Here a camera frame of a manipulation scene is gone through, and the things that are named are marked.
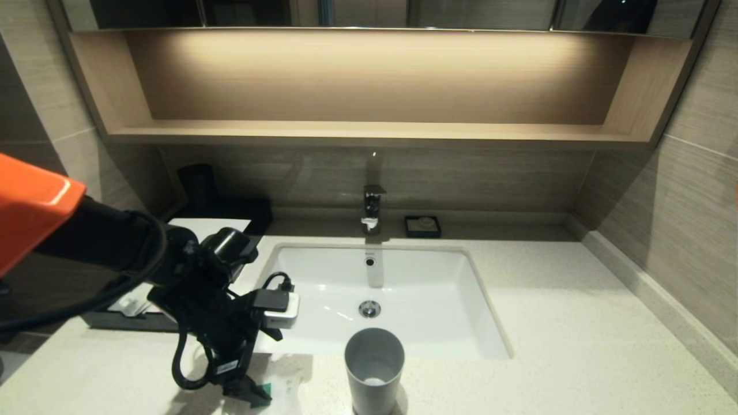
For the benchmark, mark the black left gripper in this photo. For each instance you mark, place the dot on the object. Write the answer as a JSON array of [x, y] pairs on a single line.
[[230, 346]]

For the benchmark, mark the square white sachet green label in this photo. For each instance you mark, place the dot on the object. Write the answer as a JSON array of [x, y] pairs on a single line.
[[285, 386]]

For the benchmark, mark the black box drawer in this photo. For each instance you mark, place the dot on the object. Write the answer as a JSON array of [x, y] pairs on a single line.
[[132, 324]]

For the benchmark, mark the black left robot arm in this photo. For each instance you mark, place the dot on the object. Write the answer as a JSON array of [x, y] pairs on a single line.
[[115, 242]]

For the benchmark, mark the grey tumbler cup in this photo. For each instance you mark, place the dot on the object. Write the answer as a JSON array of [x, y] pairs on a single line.
[[375, 357]]

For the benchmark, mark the chrome sink drain stopper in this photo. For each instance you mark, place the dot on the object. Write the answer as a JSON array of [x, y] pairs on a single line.
[[369, 309]]

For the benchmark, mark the white ceramic sink basin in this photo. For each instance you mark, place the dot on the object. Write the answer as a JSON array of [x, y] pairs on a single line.
[[403, 311]]

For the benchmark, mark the black cylindrical cup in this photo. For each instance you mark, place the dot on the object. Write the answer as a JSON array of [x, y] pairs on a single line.
[[198, 184]]

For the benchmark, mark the chrome sink faucet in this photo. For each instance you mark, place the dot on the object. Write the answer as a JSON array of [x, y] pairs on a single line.
[[373, 207]]

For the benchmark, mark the black soap dish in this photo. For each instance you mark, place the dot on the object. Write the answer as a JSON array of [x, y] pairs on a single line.
[[410, 230]]

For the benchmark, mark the beige soap bar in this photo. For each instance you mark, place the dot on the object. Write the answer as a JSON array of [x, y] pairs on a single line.
[[426, 222]]

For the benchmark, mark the beige stone backsplash strip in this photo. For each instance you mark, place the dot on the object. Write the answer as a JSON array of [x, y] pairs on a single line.
[[651, 300]]

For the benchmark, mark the mirror cabinet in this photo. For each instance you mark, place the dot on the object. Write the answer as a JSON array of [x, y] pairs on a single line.
[[461, 14]]

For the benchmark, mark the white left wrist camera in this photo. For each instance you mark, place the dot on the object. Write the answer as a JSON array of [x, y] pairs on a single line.
[[282, 311]]

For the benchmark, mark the wooden wall shelf niche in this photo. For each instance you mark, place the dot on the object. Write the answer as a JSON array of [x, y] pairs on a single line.
[[369, 132]]

